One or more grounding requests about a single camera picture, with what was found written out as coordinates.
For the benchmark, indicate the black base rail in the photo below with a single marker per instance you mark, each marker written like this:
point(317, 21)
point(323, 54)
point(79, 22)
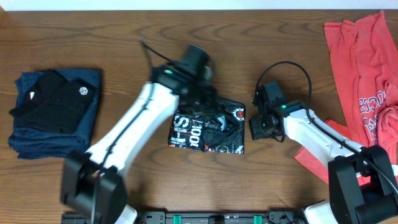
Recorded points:
point(274, 216)

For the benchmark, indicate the folded navy blue garment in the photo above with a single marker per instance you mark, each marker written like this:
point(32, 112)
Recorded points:
point(32, 143)

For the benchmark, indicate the folded black polo shirt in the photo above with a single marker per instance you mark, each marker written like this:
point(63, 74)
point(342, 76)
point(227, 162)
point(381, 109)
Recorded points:
point(54, 104)

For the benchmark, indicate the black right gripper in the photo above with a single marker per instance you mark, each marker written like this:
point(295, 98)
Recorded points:
point(256, 132)

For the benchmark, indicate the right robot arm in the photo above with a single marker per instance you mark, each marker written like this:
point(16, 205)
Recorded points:
point(361, 181)

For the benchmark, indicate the red t-shirt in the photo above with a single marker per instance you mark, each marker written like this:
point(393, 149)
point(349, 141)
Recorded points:
point(363, 58)

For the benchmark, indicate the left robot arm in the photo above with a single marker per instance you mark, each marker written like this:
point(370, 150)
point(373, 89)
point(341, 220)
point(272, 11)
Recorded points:
point(93, 181)

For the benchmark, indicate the black patterned jersey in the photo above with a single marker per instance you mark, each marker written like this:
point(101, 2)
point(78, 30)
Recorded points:
point(222, 131)

